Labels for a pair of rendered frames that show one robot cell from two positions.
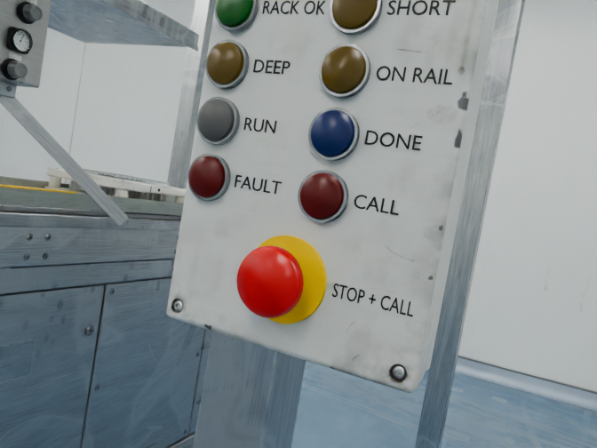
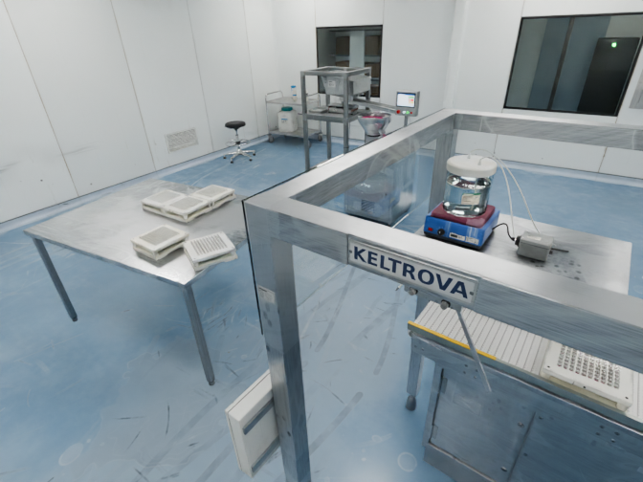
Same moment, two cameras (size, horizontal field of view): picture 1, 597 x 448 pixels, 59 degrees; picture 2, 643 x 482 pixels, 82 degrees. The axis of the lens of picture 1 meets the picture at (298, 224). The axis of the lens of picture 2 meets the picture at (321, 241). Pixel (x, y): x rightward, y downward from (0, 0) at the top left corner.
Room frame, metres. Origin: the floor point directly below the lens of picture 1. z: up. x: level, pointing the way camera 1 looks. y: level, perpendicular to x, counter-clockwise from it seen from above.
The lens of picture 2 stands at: (0.66, -0.60, 1.97)
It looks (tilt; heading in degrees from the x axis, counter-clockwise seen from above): 30 degrees down; 103
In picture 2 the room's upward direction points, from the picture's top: 2 degrees counter-clockwise
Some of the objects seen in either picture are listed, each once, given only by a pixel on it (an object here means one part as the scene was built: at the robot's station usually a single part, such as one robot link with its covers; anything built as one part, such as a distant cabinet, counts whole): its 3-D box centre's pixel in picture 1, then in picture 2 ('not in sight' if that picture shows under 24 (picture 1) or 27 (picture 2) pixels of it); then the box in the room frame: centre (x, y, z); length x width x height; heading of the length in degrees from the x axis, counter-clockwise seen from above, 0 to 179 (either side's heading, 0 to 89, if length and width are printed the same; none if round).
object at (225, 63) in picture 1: (225, 63); not in sight; (0.34, 0.06, 1.06); 0.03 x 0.01 x 0.03; 65
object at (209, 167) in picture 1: (207, 176); not in sight; (0.34, 0.06, 0.99); 0.03 x 0.01 x 0.03; 65
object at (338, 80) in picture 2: not in sight; (345, 134); (-0.08, 4.27, 0.75); 1.43 x 1.06 x 1.50; 157
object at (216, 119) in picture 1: (216, 120); not in sight; (0.34, 0.06, 1.02); 0.03 x 0.01 x 0.03; 65
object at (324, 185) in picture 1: (321, 196); not in sight; (0.30, -0.01, 0.99); 0.03 x 0.01 x 0.03; 65
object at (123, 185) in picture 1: (121, 182); (587, 362); (1.34, 0.46, 0.94); 0.25 x 0.24 x 0.02; 66
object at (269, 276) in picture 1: (280, 279); not in sight; (0.31, 0.00, 0.94); 0.04 x 0.04 x 0.04; 65
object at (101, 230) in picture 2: not in sight; (164, 218); (-0.98, 1.51, 0.81); 1.50 x 1.10 x 0.04; 165
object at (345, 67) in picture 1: (343, 69); not in sight; (0.30, -0.01, 1.06); 0.03 x 0.01 x 0.03; 65
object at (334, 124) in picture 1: (332, 133); not in sight; (0.30, -0.01, 1.02); 0.03 x 0.01 x 0.03; 65
